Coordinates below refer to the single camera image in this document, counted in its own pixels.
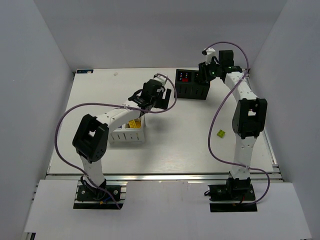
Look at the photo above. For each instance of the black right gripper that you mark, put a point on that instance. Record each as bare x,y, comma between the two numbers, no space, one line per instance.
204,73

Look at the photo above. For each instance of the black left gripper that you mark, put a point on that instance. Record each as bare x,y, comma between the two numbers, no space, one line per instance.
161,99

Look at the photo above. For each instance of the red lego brick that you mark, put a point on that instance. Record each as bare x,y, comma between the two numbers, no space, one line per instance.
185,80

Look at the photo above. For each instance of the yellow long lego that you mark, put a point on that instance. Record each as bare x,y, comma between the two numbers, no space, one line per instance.
134,124

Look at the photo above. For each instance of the lime green lego brick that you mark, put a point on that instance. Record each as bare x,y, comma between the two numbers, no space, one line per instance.
221,133

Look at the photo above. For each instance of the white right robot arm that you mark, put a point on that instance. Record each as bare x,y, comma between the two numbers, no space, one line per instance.
249,117

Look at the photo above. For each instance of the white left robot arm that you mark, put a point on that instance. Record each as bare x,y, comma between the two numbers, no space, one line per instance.
91,138

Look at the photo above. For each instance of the black double bin container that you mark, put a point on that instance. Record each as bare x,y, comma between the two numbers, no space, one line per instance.
191,89

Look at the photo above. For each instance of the white double bin container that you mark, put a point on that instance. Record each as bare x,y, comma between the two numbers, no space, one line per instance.
128,135

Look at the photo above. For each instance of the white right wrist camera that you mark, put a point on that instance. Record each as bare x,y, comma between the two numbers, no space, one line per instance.
210,54

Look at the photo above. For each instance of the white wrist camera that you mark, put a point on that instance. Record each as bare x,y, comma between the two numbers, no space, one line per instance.
210,54
161,79

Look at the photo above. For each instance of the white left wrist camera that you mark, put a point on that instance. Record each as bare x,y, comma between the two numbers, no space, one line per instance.
161,79

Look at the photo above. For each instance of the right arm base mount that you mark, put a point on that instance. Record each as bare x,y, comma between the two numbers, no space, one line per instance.
222,201

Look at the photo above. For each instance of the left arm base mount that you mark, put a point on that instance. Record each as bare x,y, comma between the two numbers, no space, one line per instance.
88,197

